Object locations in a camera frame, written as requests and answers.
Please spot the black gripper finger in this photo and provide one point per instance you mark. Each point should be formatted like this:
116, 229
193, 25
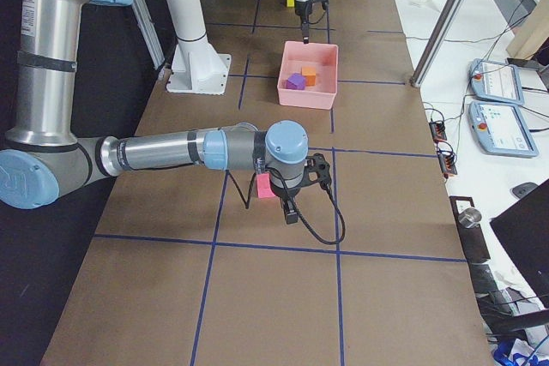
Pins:
290, 213
305, 30

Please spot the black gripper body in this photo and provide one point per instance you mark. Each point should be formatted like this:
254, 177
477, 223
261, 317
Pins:
303, 8
286, 194

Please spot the red foam block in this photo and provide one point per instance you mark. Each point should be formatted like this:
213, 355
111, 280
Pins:
263, 187

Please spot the orange foam block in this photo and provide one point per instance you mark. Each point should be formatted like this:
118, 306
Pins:
310, 75

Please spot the purple foam block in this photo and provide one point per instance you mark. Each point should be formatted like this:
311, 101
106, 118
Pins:
295, 82

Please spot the pink plastic bin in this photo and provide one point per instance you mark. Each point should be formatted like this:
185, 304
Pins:
324, 57

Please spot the black orange connector box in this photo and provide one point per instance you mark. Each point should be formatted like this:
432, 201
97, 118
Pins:
447, 160
437, 129

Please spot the silver metal cylinder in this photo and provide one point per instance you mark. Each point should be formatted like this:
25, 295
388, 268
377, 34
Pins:
469, 217

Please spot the black box with label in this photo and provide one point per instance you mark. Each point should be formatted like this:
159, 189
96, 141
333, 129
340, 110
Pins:
472, 240

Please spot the upper teach pendant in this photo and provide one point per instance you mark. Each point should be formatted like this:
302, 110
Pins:
493, 81

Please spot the teach pendant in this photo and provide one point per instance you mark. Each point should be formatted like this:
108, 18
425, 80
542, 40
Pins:
501, 130
493, 81

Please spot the lower teach pendant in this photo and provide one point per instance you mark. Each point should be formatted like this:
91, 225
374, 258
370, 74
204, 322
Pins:
501, 130

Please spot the black computer mouse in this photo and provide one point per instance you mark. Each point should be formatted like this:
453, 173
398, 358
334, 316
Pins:
523, 189

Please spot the black monitor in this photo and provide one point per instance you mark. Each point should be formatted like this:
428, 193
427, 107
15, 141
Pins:
522, 230

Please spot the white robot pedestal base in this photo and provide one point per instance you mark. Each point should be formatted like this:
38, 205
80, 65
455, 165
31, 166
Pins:
196, 66

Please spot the aluminium frame post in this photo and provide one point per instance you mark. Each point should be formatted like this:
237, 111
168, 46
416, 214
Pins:
438, 35

